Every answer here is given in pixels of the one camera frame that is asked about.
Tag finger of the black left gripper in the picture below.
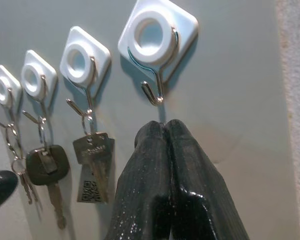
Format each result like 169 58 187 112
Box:
0 169 19 213

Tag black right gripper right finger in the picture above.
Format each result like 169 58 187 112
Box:
164 118 250 240

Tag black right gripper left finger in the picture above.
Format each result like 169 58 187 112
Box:
109 120 174 240

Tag small silver key bunch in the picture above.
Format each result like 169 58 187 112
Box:
4 123 42 205

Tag silver keys with code tag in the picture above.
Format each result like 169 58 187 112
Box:
72 114 115 204

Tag black head car key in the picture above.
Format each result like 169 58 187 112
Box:
25 116 71 230

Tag white adhesive wire wall hook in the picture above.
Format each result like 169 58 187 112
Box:
0 64 23 132
59 26 112 120
20 49 59 126
117 0 200 107

